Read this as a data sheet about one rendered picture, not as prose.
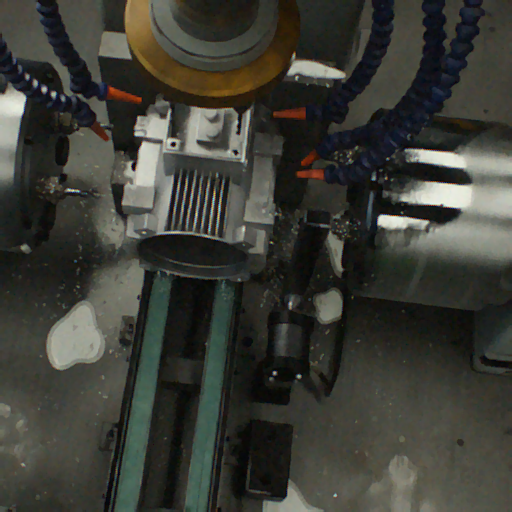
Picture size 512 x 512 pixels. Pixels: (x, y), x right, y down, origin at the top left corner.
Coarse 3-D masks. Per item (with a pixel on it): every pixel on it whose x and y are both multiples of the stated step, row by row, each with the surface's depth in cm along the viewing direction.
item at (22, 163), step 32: (32, 64) 109; (0, 96) 103; (0, 128) 102; (32, 128) 105; (64, 128) 113; (0, 160) 102; (32, 160) 106; (64, 160) 122; (0, 192) 103; (32, 192) 108; (0, 224) 106; (32, 224) 110
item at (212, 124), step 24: (168, 120) 106; (192, 120) 110; (216, 120) 108; (168, 144) 105; (192, 144) 108; (216, 144) 108; (240, 144) 109; (168, 168) 108; (192, 168) 107; (216, 168) 107; (240, 168) 106
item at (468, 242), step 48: (432, 144) 105; (480, 144) 106; (384, 192) 103; (432, 192) 103; (480, 192) 103; (384, 240) 104; (432, 240) 104; (480, 240) 104; (384, 288) 109; (432, 288) 108; (480, 288) 107
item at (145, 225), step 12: (156, 96) 115; (156, 108) 114; (168, 108) 114; (264, 108) 114; (252, 120) 114; (264, 120) 114; (144, 216) 107; (144, 228) 106; (156, 228) 107; (240, 228) 107; (240, 240) 107; (252, 240) 108; (144, 264) 118; (240, 276) 118
